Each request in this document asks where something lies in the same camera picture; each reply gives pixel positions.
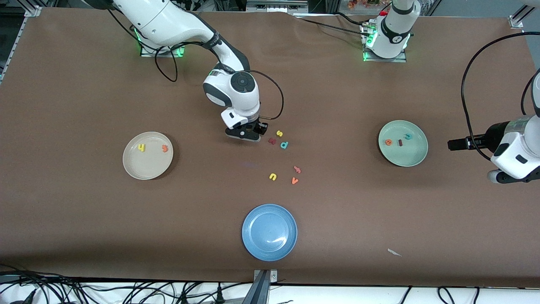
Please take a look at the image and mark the green plate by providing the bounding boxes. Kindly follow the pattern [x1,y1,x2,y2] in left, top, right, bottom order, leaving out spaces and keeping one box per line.
[378,120,429,168]

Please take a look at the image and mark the blue plate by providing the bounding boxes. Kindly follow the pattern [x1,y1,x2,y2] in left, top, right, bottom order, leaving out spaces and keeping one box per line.
[242,204,298,262]

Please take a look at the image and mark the brown paper table cover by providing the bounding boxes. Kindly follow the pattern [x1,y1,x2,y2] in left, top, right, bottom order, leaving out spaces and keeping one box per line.
[0,6,540,288]

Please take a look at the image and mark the beige plate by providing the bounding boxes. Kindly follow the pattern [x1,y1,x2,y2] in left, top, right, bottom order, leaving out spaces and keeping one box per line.
[122,131,174,181]

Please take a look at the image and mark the grey metal box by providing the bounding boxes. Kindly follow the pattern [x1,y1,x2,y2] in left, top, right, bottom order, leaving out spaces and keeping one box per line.
[246,0,309,13]

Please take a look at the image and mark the orange dried flowers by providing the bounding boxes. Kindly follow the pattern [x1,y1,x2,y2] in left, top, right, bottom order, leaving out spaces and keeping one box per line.
[347,0,382,10]

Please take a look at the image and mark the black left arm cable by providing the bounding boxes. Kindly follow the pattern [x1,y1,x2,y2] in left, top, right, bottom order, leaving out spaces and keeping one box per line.
[461,32,540,161]

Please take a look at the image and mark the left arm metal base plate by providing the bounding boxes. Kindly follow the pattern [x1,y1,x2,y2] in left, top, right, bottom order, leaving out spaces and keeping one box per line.
[362,23,408,63]

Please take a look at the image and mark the aluminium profile with corner bracket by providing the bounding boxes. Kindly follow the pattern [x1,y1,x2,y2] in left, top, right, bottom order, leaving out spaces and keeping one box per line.
[508,0,540,28]

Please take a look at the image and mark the long black base cable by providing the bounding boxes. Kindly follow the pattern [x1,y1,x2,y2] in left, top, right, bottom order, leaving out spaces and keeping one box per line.
[300,17,371,38]

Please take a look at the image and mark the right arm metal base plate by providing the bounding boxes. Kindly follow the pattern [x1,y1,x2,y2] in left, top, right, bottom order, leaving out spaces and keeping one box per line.
[140,42,186,57]

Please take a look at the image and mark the short black base cable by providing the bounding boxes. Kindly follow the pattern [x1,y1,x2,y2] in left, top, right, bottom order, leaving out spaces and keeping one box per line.
[335,12,367,27]

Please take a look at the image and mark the looped black floor cable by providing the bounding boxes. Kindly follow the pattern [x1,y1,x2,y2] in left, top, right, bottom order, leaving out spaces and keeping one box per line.
[437,286,461,304]

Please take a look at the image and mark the metal camera post with bracket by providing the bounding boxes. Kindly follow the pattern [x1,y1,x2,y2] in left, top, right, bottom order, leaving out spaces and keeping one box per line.
[241,269,278,304]

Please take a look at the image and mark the long aluminium side rail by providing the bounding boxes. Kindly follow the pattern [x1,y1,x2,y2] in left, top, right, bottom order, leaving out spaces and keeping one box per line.
[0,5,43,83]

